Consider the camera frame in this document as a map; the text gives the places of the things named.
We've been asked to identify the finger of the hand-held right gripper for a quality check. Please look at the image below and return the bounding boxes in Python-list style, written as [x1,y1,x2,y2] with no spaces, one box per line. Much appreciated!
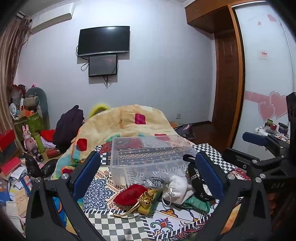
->
[242,132,289,150]
[222,148,287,182]

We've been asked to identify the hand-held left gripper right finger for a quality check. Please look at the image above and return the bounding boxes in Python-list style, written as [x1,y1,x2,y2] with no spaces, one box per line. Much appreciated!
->
[194,149,272,241]

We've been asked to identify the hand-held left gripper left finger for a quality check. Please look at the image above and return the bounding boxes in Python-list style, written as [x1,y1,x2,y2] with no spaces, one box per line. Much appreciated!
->
[25,151,109,241]

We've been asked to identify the black patterned strap pouch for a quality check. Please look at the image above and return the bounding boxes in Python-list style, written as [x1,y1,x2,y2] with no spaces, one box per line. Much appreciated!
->
[183,154,216,201]

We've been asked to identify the green knitted cloth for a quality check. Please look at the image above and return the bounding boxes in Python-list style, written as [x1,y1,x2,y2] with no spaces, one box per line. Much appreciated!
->
[183,196,211,212]

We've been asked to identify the white drawstring pouch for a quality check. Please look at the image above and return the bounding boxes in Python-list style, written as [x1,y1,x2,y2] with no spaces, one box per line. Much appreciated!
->
[162,175,195,206]

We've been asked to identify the clear plastic storage box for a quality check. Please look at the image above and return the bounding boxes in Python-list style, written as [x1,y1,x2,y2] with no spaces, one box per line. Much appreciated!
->
[110,134,198,187]

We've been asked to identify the red pouch with gold trim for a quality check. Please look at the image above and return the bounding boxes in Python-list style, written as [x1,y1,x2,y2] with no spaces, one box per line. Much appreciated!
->
[110,184,154,218]

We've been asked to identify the silver black mesh pouch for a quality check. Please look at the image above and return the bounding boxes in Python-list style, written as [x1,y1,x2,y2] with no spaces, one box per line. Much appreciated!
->
[143,176,168,191]

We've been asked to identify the yellow sponge block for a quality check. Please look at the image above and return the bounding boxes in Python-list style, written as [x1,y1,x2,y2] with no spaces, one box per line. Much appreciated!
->
[138,191,162,216]

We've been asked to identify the patterned bed sheet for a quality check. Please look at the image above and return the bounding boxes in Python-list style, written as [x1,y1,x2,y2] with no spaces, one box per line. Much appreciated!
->
[53,139,252,241]

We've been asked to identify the red metal cup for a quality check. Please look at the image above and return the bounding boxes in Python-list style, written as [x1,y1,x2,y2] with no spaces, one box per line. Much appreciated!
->
[47,148,61,159]

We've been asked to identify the black jacket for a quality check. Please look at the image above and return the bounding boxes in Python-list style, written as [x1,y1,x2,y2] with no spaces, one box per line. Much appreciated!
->
[54,105,85,153]

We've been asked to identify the purple bag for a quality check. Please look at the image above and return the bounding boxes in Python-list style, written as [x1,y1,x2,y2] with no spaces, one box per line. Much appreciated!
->
[176,124,196,139]

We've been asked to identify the black cylinder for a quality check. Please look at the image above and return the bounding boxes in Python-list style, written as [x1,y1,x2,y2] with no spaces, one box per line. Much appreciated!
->
[32,148,44,162]

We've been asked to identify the brown wooden door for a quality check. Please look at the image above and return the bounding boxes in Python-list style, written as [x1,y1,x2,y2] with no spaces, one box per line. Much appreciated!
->
[211,32,243,149]

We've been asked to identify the yellow patchwork blanket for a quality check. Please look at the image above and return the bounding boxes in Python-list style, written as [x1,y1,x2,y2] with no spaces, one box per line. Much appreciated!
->
[54,104,185,181]

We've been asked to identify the red cloth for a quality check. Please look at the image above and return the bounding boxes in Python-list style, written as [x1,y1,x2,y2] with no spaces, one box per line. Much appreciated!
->
[41,130,56,142]

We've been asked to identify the green tube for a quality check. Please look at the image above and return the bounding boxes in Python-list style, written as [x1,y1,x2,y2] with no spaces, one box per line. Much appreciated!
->
[35,133,45,153]

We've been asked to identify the white wardrobe door with hearts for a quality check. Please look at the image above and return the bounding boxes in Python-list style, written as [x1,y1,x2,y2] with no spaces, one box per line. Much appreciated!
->
[231,2,296,152]

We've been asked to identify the yellow plush item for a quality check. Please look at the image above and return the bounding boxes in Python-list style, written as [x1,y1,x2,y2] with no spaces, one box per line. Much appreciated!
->
[89,103,110,117]

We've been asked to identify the pink bunny toy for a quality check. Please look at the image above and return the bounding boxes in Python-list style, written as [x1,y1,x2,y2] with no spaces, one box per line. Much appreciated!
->
[22,125,37,153]

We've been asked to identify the green gift bag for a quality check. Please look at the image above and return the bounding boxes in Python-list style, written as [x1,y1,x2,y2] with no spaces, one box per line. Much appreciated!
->
[14,111,46,139]

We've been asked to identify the pile of papers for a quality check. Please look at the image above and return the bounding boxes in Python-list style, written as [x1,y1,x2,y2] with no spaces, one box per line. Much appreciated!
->
[0,162,33,233]

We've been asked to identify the red book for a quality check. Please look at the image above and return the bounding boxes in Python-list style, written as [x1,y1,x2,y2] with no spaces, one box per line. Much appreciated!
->
[0,156,22,177]

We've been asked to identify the red box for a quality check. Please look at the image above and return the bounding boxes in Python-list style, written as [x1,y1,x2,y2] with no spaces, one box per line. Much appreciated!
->
[0,130,17,153]

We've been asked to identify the grey plush pillow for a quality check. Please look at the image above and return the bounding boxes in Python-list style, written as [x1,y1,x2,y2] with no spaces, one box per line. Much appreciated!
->
[25,87,49,130]

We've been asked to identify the striped brown curtain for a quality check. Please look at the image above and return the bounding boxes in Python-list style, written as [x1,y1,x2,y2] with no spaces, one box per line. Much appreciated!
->
[0,16,31,139]

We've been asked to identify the wooden overhead cabinet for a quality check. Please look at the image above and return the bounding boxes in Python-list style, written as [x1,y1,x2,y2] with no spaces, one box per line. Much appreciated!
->
[185,0,233,33]

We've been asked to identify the white air conditioner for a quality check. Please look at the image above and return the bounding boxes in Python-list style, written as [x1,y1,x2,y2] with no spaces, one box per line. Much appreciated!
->
[30,13,73,34]

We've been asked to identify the black monitor cable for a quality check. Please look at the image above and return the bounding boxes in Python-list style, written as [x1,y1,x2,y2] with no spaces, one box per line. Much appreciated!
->
[103,74,117,89]

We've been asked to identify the small black wall monitor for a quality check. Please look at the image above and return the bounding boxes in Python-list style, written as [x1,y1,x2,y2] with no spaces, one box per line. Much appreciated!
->
[88,54,118,77]

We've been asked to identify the wall-mounted black television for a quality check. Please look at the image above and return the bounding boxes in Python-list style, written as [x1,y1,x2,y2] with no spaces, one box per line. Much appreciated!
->
[77,26,130,57]

